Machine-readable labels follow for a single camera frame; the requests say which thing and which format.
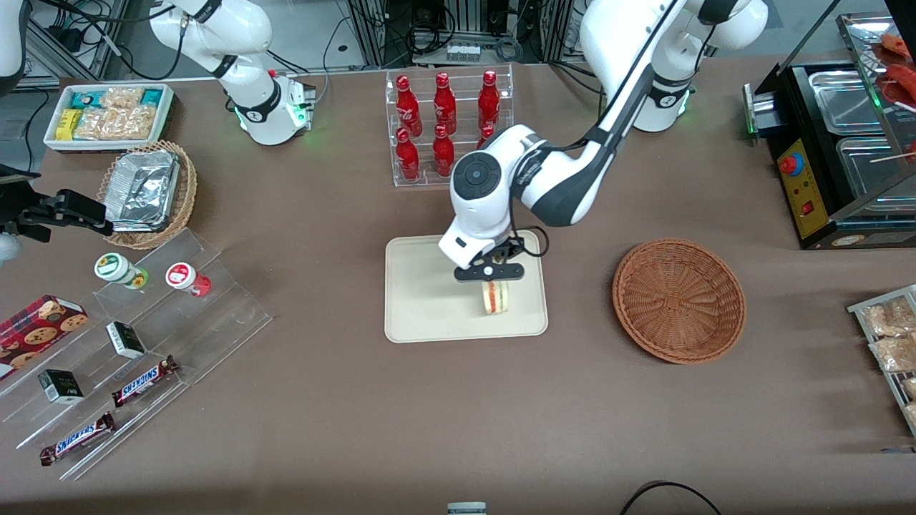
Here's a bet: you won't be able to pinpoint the tray of wrapped snacks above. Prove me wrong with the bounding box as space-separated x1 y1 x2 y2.
847 284 916 438

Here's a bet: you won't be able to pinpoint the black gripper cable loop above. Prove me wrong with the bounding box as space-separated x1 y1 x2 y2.
510 223 550 260

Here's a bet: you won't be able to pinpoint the tan wicker basket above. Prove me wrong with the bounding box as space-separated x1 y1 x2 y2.
97 140 198 250

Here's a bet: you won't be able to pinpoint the green label yogurt cup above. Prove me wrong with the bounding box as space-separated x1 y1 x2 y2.
94 253 150 290

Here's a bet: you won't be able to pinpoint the aluminium foil container stack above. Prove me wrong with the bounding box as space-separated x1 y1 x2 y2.
105 149 181 232

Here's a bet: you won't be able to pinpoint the beige plastic serving tray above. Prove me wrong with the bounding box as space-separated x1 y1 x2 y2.
385 230 550 344

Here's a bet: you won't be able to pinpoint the black floor cable loop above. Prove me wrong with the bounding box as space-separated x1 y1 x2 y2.
618 481 723 515

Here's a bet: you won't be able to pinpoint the white rectangular snack bin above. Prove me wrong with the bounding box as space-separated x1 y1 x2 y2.
43 83 175 154

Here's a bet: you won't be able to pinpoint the brown round wicker basket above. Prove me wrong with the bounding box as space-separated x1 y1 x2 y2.
613 239 746 365

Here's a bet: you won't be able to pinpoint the clear acrylic bottle rack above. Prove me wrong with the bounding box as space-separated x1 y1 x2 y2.
385 64 515 189

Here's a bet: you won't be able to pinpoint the black food warmer cabinet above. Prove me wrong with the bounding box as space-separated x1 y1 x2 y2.
743 11 916 250

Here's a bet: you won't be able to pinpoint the steel warmer pan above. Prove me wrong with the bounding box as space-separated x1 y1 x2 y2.
835 135 916 198
808 69 887 136

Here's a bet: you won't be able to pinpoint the red sausages on shelf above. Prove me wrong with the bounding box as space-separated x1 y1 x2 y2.
877 32 916 108

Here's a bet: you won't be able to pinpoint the triangle sandwich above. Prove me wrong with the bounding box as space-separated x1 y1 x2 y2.
483 280 511 316

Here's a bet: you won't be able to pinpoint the Snickers chocolate bar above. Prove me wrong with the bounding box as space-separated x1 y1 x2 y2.
39 412 116 467
112 355 179 408

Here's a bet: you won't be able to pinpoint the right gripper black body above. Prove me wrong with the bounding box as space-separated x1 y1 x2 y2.
0 165 45 244

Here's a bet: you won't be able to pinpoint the round-ended left wrist camera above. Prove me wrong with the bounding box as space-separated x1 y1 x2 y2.
454 261 525 284

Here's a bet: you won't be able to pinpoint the clear cracker snack pack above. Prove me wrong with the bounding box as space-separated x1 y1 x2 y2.
100 87 145 110
74 104 158 141

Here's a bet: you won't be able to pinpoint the red plaid cookie box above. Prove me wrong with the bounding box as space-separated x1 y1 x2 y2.
0 295 89 381

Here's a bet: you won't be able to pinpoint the red label yogurt cup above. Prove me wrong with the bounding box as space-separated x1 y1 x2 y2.
165 263 213 298

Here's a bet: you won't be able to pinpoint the clear acrylic stepped stand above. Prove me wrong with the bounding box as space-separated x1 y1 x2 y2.
0 228 273 481

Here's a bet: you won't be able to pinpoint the small black carton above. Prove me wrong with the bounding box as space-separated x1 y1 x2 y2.
37 368 85 406
105 321 147 360

